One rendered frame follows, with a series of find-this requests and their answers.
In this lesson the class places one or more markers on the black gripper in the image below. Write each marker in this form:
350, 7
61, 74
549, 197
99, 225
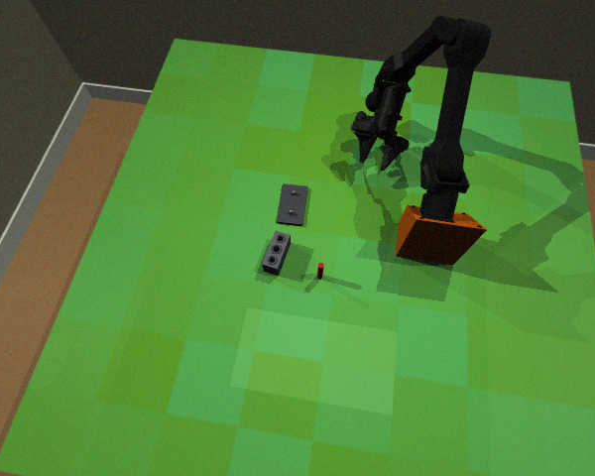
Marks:
385, 125

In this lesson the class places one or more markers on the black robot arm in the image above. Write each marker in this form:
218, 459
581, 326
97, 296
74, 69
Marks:
441, 167

